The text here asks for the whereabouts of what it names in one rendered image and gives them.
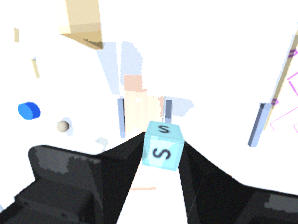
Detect light blue cube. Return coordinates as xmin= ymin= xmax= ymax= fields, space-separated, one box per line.
xmin=141 ymin=120 xmax=185 ymax=173

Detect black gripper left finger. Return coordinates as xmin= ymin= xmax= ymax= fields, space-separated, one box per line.
xmin=28 ymin=131 xmax=146 ymax=224

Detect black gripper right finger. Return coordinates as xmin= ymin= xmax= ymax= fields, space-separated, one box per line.
xmin=178 ymin=140 xmax=298 ymax=224

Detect cream ball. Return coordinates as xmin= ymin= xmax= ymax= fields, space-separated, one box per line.
xmin=55 ymin=121 xmax=69 ymax=134

